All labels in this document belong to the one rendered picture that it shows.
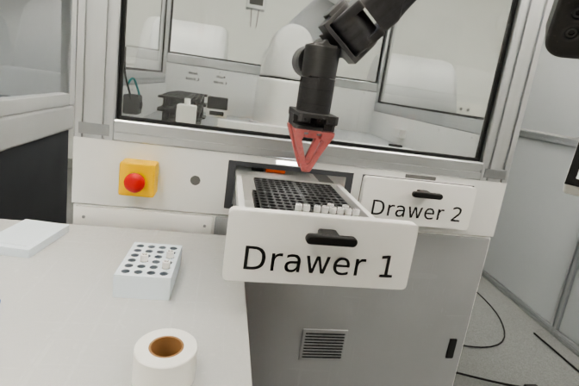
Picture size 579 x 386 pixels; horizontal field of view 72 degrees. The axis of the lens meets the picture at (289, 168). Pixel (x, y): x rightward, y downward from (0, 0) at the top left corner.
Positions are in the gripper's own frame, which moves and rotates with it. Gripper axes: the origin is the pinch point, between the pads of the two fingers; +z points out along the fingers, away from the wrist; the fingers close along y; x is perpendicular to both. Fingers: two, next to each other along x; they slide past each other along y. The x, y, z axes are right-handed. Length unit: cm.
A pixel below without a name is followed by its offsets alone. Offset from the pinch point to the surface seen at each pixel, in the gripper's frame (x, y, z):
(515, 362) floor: -132, 73, 100
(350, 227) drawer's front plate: -5.7, -11.7, 6.1
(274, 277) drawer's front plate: 4.5, -11.8, 15.0
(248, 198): 6.5, 23.5, 14.7
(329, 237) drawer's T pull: -1.7, -15.2, 6.5
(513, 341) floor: -143, 89, 100
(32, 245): 44.7, 5.2, 20.7
